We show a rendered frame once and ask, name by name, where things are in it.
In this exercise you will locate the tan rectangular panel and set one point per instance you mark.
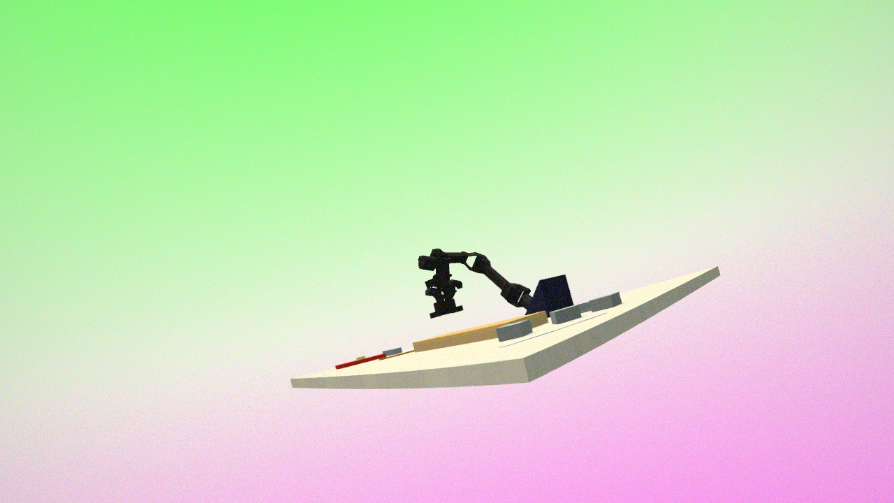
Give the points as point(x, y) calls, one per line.
point(477, 334)

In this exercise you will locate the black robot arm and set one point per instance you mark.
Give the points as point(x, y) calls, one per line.
point(441, 260)

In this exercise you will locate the red flat bar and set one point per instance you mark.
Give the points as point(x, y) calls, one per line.
point(360, 360)

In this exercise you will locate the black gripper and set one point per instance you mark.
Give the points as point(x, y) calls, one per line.
point(448, 288)

